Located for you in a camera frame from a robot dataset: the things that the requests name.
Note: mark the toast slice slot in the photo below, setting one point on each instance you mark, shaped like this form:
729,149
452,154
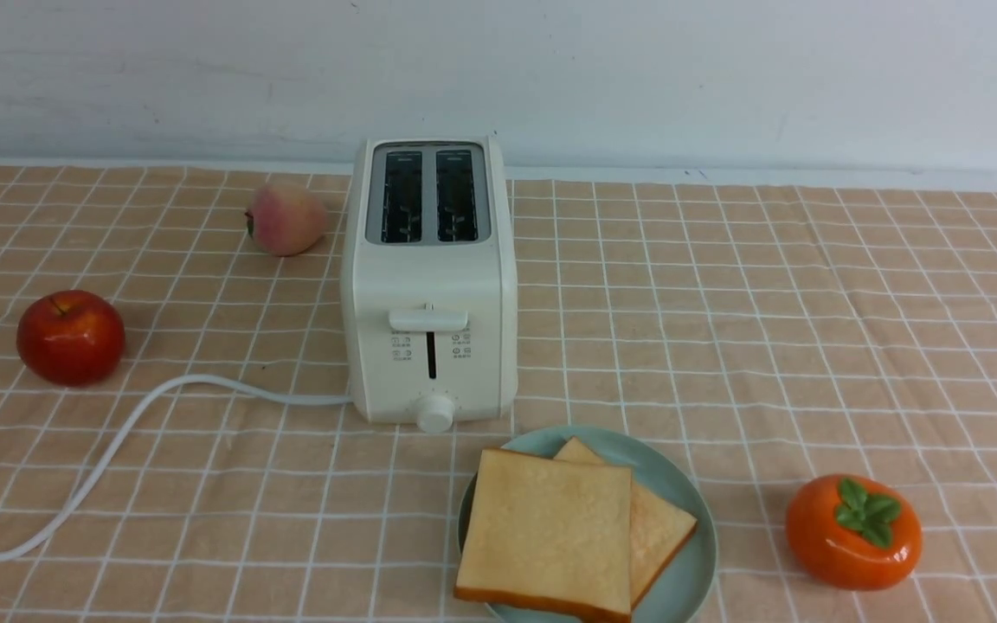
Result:
549,535
659,528

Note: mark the white two-slot toaster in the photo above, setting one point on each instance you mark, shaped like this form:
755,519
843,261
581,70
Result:
429,283

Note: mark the pink peach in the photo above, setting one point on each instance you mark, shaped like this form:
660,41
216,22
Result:
285,220

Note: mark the beige checkered tablecloth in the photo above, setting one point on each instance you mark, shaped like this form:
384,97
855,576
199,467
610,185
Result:
758,337

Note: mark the orange persimmon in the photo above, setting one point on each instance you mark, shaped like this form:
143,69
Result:
853,533

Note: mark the red apple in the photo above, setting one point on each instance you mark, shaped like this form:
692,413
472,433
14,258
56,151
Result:
71,338

